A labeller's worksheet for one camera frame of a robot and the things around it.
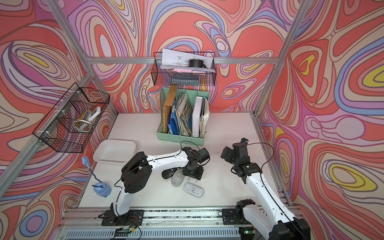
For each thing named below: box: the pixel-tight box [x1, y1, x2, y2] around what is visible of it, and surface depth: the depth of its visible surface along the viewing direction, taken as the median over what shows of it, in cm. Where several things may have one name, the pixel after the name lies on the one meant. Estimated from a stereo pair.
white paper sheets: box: [160, 48, 216, 70], surface depth 88 cm
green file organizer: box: [156, 87, 210, 147], surface depth 94 cm
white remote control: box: [87, 106, 101, 123], surface depth 76 cm
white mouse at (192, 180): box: [188, 175, 199, 184], surface depth 84 cm
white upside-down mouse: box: [183, 182, 204, 198], surface depth 82 cm
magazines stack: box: [176, 91, 194, 137], surface depth 95 cm
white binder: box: [192, 96, 203, 138], surface depth 90 cm
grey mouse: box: [171, 168, 185, 187], surface depth 86 cm
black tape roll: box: [188, 59, 208, 69], surface depth 84 cm
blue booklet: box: [167, 100, 180, 135], surface depth 94 cm
